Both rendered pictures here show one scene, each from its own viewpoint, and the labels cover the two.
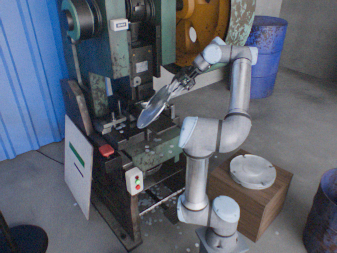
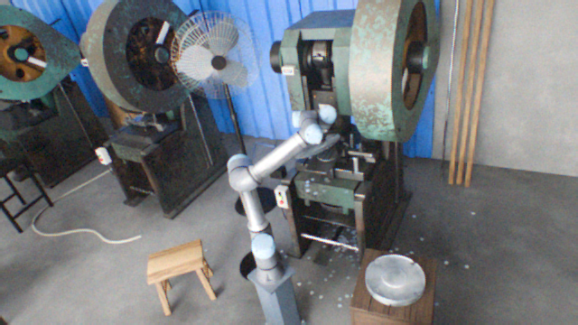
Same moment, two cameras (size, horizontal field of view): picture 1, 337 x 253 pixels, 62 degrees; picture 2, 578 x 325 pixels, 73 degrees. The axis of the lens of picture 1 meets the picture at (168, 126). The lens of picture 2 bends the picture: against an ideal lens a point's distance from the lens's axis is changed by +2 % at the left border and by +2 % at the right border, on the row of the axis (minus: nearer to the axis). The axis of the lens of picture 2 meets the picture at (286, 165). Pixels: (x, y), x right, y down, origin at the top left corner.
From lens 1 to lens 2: 182 cm
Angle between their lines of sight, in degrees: 61
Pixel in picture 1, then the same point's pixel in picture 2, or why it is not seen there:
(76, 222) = not seen: hidden behind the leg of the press
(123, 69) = (299, 105)
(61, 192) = not seen: hidden behind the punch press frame
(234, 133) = (233, 178)
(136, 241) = (296, 253)
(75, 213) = not seen: hidden behind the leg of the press
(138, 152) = (301, 179)
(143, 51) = (326, 96)
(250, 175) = (380, 278)
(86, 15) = (275, 57)
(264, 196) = (364, 301)
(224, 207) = (259, 241)
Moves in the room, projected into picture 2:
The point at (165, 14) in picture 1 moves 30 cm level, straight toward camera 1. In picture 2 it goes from (339, 68) to (284, 86)
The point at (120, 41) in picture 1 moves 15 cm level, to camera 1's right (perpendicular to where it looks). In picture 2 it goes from (295, 83) to (306, 91)
